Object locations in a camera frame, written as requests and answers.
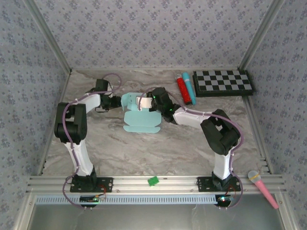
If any cyan toy microphone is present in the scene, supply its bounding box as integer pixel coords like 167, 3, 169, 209
181, 72, 197, 106

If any slotted light blue cable duct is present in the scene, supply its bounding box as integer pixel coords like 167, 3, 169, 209
35, 194, 218, 205

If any light blue paper box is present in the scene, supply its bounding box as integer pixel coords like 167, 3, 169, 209
121, 92, 162, 134

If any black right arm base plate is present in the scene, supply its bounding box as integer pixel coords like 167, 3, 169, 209
196, 176, 242, 192

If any grey metal panel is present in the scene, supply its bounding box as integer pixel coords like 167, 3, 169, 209
28, 203, 285, 230

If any red glitter toy microphone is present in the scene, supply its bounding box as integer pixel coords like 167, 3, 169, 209
176, 74, 191, 106

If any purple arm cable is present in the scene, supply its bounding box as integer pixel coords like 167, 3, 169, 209
138, 88, 245, 209
61, 73, 124, 209

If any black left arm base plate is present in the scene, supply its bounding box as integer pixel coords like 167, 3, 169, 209
70, 176, 114, 193

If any black grey chessboard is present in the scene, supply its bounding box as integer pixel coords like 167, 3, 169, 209
192, 69, 255, 98

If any pink toy microphone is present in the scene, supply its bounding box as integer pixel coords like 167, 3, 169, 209
248, 170, 279, 209

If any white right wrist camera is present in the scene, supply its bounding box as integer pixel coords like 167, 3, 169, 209
136, 95, 154, 109

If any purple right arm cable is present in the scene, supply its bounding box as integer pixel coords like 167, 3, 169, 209
138, 88, 245, 209

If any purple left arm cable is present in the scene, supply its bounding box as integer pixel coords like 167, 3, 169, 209
61, 73, 124, 209

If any aluminium frame post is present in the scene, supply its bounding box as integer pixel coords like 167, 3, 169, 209
24, 0, 73, 74
238, 0, 286, 70

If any aluminium mounting rail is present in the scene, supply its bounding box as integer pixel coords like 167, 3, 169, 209
25, 174, 287, 194

